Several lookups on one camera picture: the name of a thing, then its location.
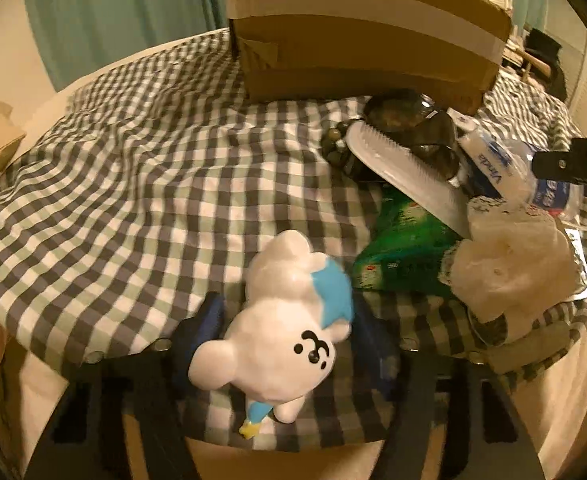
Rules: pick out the white cartoon print packet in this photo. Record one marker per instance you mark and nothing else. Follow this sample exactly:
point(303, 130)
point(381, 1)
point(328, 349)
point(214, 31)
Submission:
point(581, 260)

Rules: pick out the white and blue toy figure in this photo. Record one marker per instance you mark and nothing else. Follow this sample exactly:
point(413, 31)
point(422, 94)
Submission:
point(273, 320)

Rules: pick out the wide teal curtain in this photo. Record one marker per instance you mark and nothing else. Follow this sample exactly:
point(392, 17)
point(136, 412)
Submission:
point(123, 10)

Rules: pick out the white and blue tissue pack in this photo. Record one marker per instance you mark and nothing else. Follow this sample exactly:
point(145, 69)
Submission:
point(488, 160)

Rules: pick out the green snack packet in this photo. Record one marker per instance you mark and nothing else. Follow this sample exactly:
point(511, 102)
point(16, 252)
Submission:
point(408, 245)

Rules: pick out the crumpled white plastic bag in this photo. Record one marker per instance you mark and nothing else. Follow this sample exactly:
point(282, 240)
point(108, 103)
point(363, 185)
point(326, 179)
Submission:
point(508, 260)

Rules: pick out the white serrated plastic knife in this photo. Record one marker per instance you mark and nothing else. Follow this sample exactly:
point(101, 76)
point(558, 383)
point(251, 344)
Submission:
point(373, 152)

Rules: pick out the checked cloth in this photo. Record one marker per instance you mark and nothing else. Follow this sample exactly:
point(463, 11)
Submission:
point(148, 185)

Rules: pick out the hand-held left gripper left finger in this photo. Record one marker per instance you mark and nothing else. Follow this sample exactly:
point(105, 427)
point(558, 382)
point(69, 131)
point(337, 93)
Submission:
point(201, 331)

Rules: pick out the small blue label water bottle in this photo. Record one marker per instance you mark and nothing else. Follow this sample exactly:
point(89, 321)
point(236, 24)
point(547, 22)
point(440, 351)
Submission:
point(553, 196)

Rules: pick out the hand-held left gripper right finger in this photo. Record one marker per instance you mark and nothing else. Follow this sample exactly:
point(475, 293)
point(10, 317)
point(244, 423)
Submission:
point(373, 346)

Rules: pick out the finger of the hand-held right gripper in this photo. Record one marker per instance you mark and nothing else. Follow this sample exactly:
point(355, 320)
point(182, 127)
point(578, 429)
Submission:
point(573, 164)

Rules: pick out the cardboard box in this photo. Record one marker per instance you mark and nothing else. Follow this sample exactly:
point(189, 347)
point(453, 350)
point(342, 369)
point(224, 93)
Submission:
point(353, 60)

